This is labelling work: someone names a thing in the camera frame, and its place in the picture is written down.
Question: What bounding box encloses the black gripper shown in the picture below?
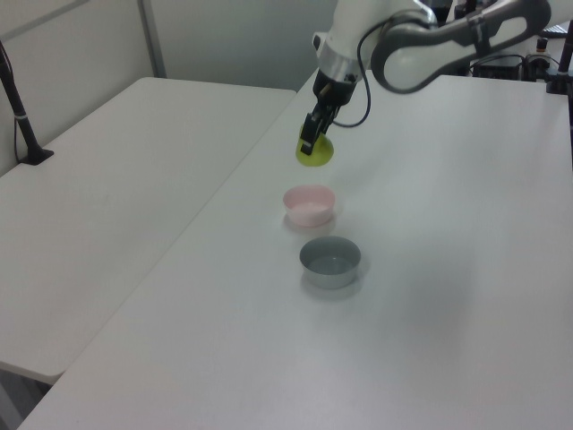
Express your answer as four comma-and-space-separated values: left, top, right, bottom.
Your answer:
299, 70, 357, 156

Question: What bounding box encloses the green pear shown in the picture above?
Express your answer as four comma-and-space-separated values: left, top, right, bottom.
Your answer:
294, 133, 335, 168

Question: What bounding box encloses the pink bowl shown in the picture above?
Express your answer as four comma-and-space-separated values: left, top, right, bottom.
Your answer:
282, 184, 337, 227

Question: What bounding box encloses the grey bowl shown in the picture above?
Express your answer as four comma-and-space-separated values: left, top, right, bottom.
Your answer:
298, 236, 363, 290

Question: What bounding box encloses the black electronics box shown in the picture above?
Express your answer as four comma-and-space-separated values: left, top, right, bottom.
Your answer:
468, 53, 552, 82

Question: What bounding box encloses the white side table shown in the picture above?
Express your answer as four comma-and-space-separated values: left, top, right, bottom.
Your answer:
0, 76, 299, 385

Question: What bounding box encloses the black pole with clamp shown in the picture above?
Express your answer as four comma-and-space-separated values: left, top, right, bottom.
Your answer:
544, 33, 573, 96

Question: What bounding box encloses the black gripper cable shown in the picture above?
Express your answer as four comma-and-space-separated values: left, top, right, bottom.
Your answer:
331, 11, 406, 128

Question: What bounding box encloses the grey metal partition post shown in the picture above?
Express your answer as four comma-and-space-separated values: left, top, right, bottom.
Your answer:
135, 0, 168, 80

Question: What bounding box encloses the black camera stand with base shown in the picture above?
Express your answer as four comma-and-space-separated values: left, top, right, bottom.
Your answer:
0, 39, 56, 167

